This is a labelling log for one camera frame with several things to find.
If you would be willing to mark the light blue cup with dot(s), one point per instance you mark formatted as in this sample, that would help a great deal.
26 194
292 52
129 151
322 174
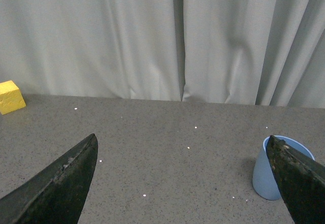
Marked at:
263 180

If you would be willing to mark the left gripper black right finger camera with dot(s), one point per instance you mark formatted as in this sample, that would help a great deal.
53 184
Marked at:
300 181

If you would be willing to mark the grey-white curtain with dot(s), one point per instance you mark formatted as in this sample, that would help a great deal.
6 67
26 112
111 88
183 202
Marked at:
254 52

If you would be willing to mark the yellow foam cube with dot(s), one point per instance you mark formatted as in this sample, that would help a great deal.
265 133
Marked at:
11 97

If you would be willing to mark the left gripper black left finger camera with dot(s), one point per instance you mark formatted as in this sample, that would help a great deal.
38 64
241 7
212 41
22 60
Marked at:
56 194

